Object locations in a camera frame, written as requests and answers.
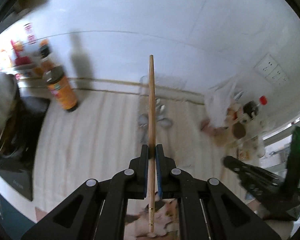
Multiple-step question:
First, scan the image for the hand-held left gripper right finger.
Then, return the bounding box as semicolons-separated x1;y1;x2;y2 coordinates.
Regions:
155;144;283;240

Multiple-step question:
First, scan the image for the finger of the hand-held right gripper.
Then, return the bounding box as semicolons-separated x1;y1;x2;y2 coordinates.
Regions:
237;173;278;198
223;155;281;183

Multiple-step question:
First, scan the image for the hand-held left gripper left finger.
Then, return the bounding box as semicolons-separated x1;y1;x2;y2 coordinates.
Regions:
20;144;150;240

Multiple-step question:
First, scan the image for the steel spoon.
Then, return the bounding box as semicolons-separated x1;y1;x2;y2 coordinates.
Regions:
156;98;167;113
157;117;174;128

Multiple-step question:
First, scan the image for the single bamboo chopstick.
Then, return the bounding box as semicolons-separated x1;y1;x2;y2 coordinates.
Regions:
148;54;156;233

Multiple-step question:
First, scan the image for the clear plastic container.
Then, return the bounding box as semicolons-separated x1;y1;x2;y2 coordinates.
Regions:
138;73;188;132

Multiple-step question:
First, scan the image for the small printed card box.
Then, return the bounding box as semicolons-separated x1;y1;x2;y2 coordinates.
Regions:
237;147;253;160

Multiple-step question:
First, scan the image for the plastic jar with brown lid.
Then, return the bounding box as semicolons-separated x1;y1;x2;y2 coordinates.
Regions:
230;122;248;141

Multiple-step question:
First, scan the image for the dark bottle with red cap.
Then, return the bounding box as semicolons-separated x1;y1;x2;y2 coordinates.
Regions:
242;95;268;121

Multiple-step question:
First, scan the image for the striped cat print tablecloth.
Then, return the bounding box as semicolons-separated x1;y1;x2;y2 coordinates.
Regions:
33;88;268;240

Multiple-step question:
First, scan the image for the white salt bag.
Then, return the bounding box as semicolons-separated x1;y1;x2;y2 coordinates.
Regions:
204;77;243;128

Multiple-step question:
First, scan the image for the soy sauce bottle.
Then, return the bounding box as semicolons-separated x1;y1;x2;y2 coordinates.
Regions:
38;39;80;113

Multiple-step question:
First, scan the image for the black stove top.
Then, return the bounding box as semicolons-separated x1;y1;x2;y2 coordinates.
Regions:
0;96;52;202

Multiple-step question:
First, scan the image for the steel pan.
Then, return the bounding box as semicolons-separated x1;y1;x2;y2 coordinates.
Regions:
0;71;21;157

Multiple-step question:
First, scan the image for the white wall socket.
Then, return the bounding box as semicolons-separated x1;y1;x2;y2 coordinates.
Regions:
264;64;285;77
272;71;290;82
254;53;278;72

